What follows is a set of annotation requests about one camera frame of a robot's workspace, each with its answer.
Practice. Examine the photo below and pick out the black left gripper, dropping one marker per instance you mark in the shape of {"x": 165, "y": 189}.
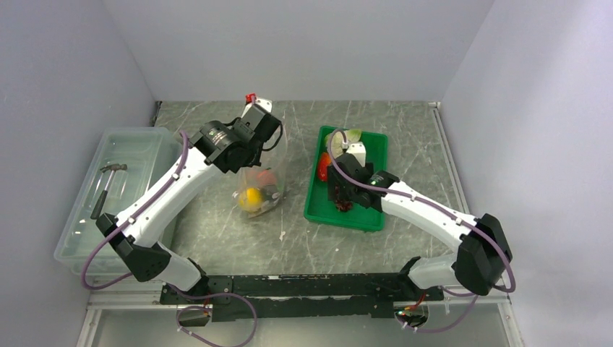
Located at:
{"x": 257, "y": 162}

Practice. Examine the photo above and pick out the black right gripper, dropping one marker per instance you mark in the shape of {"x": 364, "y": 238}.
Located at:
{"x": 332, "y": 181}

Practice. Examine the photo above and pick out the dark red grape bunch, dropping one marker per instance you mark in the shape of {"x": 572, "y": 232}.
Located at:
{"x": 343, "y": 205}

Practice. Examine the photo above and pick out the pink peach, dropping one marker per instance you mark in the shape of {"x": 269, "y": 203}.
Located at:
{"x": 266, "y": 179}

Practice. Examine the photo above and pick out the clear zip top bag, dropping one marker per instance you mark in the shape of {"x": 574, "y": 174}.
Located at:
{"x": 261, "y": 188}

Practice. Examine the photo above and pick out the orange fruit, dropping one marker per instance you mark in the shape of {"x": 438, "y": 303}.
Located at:
{"x": 250, "y": 200}

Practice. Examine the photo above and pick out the white green cabbage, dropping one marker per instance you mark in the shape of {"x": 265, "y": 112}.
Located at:
{"x": 342, "y": 140}

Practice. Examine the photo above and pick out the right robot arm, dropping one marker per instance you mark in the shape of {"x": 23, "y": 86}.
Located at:
{"x": 481, "y": 256}

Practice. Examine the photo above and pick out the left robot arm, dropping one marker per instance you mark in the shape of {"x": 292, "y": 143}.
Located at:
{"x": 217, "y": 148}

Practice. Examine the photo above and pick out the green plastic tray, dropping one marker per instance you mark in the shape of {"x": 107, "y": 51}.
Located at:
{"x": 319, "y": 209}

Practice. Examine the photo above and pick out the red orange mango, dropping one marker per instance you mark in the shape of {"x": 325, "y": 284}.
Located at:
{"x": 322, "y": 165}

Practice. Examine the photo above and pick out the dark round plum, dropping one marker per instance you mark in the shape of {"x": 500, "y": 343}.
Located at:
{"x": 271, "y": 197}

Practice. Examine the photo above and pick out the clear plastic storage box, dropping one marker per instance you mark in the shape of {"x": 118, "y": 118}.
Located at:
{"x": 148, "y": 151}

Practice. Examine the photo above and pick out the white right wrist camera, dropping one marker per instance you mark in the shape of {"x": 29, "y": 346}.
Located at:
{"x": 357, "y": 150}

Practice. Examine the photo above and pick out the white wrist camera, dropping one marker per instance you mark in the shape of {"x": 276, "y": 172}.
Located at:
{"x": 253, "y": 100}
{"x": 357, "y": 150}

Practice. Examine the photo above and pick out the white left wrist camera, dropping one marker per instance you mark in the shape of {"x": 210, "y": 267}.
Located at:
{"x": 253, "y": 100}

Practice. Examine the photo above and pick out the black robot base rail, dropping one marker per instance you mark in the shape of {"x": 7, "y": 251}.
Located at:
{"x": 234, "y": 297}

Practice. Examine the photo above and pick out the hammer with black handle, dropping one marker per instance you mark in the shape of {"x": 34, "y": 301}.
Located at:
{"x": 112, "y": 169}

